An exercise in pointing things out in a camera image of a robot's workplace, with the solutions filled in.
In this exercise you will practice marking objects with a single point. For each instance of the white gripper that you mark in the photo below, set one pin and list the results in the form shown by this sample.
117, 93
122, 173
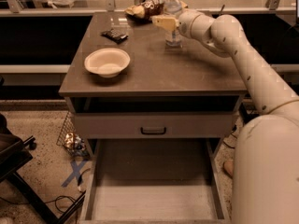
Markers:
186, 24

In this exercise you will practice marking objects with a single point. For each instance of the clear plastic water bottle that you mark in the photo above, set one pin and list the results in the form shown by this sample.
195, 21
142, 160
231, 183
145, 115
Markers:
172, 10

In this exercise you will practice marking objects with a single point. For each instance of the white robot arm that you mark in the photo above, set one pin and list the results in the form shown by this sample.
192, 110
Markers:
266, 160

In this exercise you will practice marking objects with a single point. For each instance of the grey drawer cabinet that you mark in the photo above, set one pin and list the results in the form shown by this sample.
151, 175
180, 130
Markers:
158, 79

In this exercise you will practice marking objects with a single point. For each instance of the open lower drawer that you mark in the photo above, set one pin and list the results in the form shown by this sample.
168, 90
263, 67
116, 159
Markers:
153, 181

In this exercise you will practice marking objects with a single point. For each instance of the brown chip bag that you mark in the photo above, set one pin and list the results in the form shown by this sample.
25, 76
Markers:
147, 9

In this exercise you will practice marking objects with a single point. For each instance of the white paper bowl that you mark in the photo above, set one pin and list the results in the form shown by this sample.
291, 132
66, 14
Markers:
107, 63

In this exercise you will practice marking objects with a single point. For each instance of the tan sneaker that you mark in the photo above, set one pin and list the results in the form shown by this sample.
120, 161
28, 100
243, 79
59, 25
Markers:
228, 167

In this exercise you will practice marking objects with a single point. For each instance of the black office chair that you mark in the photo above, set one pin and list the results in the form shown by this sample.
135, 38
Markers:
14, 153

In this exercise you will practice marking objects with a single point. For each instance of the closed drawer with handle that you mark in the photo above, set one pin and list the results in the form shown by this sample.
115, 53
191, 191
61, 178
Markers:
126, 126

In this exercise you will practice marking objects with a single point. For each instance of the wire mesh waste basket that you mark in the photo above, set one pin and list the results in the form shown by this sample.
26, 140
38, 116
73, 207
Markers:
70, 141

